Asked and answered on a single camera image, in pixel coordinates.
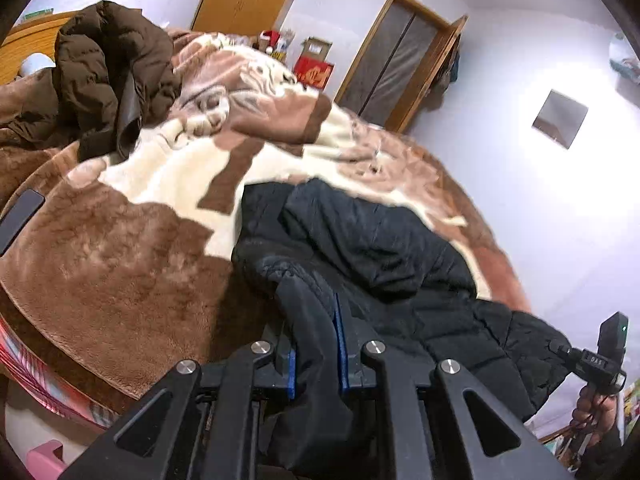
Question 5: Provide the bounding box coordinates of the black puffer jacket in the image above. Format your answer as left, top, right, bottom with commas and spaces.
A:
232, 179, 567, 477

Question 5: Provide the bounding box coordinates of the right hand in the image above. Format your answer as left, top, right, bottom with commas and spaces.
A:
570, 386, 617, 448

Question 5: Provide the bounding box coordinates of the brown and cream plush blanket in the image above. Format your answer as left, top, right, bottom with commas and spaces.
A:
1, 32, 529, 413

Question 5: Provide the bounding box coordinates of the red gift box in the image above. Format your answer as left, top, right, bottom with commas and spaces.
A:
294, 55, 334, 90

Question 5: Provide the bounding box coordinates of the cardboard box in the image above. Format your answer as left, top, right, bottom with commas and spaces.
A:
300, 37, 332, 62

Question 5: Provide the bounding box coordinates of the striped pink bedsheet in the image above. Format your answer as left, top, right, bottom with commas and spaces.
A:
1, 318, 118, 429

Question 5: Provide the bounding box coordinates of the red santa hat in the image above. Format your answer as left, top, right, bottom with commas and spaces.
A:
258, 30, 280, 54

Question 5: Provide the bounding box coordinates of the black remote control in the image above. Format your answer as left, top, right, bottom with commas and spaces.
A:
0, 188, 46, 256

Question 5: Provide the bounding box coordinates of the brown puffer jacket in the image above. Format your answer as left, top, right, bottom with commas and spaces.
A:
1, 0, 181, 160

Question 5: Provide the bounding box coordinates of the wooden headboard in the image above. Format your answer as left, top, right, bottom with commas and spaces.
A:
0, 11, 76, 84

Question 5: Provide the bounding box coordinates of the grey wall panel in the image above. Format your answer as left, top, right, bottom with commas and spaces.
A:
533, 90, 588, 150

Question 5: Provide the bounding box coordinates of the wooden door frame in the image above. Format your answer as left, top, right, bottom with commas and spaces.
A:
335, 0, 468, 134

